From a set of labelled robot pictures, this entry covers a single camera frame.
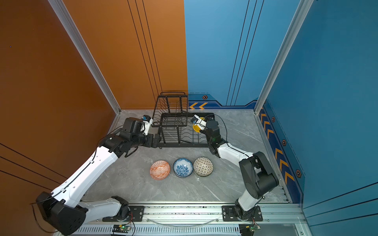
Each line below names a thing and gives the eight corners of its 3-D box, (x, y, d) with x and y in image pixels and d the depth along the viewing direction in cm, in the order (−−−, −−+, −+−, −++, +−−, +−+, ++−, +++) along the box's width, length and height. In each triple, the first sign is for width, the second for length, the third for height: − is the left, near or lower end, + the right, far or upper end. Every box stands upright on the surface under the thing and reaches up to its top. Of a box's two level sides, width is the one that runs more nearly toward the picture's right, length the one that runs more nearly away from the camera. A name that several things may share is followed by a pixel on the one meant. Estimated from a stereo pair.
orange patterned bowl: (150, 180, 86) (148, 177, 83) (153, 163, 93) (151, 160, 89) (169, 180, 86) (168, 177, 83) (171, 163, 93) (170, 160, 89)
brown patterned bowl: (199, 180, 86) (200, 176, 81) (191, 166, 91) (191, 161, 87) (215, 171, 89) (216, 167, 84) (206, 158, 95) (206, 153, 90)
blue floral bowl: (171, 171, 89) (169, 166, 84) (182, 159, 94) (182, 154, 89) (183, 182, 85) (182, 178, 80) (194, 169, 90) (194, 164, 85)
